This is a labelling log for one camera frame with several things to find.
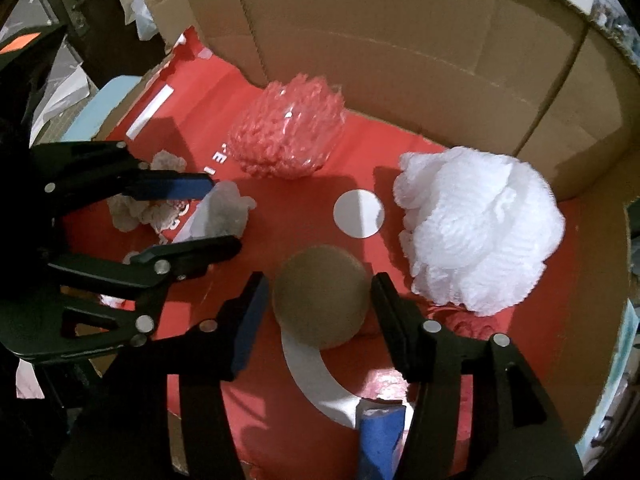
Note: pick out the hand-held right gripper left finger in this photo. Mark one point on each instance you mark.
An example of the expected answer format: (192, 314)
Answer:
(250, 320)

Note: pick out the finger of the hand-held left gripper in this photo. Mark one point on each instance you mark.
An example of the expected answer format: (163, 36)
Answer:
(170, 185)
(190, 255)

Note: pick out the red mesh bath puff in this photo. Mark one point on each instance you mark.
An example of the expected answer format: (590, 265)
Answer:
(285, 130)

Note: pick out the cardboard box with red bottom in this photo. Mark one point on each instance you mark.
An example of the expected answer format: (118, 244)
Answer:
(400, 20)

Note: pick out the dark wooden door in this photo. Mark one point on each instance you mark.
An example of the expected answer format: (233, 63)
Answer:
(100, 35)

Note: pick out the brown soft ball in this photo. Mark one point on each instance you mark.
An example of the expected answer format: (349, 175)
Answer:
(320, 295)

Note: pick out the white mesh bath puff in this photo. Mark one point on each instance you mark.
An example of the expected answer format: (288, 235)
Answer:
(475, 230)

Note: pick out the beige plush teddy toy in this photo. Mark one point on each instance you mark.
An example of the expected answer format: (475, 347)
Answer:
(135, 212)

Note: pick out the blue sponge with white top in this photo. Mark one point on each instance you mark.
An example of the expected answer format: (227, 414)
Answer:
(380, 435)

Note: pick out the clear plastic bag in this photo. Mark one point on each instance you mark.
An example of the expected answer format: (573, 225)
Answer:
(140, 10)

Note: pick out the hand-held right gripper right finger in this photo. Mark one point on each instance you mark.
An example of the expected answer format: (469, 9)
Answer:
(400, 332)

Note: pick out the white cloth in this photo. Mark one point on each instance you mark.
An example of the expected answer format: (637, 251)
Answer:
(225, 212)

